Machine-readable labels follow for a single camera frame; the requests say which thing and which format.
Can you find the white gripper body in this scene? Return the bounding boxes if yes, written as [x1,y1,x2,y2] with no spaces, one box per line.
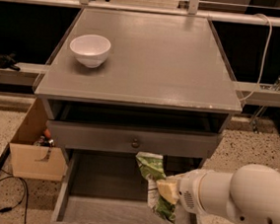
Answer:
[178,170,205,214]

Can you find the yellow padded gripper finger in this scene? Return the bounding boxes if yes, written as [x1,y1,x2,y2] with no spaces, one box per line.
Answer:
[156,177,179,204]

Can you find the green jalapeno chip bag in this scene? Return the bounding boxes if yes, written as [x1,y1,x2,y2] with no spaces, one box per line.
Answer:
[135,152,175,223]

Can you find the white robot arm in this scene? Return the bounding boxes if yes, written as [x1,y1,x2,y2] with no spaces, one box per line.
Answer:
[156,164,280,224]

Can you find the round metal drawer knob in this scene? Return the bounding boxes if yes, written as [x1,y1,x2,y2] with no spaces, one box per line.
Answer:
[131,138,140,148]

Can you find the open grey middle drawer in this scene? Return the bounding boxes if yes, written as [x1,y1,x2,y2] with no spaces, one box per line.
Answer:
[49,150,200,224]

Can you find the grey wooden drawer cabinet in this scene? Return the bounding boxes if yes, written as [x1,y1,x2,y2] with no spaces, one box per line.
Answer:
[19,0,252,224]

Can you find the closed grey top drawer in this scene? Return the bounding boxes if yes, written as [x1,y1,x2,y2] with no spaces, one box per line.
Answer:
[46,120,222,159]

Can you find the items inside cardboard box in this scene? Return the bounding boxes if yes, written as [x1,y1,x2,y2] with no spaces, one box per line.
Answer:
[34,129,54,147]

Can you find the cardboard box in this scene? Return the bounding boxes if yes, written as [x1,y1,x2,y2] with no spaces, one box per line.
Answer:
[9,99,67,182]

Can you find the white bowl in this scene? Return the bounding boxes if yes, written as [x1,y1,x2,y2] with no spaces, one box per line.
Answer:
[69,35,110,68]

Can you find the black object on ledge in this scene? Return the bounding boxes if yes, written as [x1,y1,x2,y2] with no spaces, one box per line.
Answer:
[0,53,21,71]

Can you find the white hanging cable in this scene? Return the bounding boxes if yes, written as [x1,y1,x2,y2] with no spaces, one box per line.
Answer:
[237,11,275,106]

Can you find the black floor cable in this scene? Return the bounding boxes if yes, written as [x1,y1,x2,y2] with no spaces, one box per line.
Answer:
[0,136,35,224]

